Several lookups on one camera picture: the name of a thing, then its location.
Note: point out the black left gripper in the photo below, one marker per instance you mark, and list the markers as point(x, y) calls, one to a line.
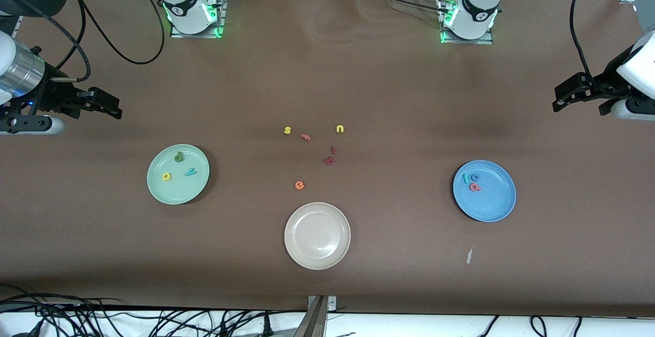
point(607, 88)

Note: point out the white tape scrap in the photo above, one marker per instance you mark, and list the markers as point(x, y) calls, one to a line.
point(469, 255)

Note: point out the pale green plastic plate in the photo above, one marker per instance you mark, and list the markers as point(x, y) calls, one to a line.
point(176, 191)

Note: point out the pink foam letter g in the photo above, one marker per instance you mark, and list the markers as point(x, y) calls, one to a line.
point(475, 187)

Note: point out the blue plastic plate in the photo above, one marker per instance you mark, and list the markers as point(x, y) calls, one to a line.
point(486, 201)

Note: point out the teal foam letter y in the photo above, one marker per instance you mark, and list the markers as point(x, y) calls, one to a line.
point(190, 172)

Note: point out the beige plastic plate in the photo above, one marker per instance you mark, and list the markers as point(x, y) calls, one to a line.
point(317, 236)

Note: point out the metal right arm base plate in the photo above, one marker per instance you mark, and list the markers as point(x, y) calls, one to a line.
point(222, 15)

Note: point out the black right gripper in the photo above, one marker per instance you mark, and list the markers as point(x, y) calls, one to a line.
point(52, 94)

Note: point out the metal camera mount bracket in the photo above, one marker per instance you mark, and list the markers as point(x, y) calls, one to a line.
point(317, 321)

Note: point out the green foam letter a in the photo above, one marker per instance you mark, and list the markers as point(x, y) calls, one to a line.
point(178, 157)

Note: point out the dark red foam letter k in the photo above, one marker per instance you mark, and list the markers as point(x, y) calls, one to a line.
point(329, 160)

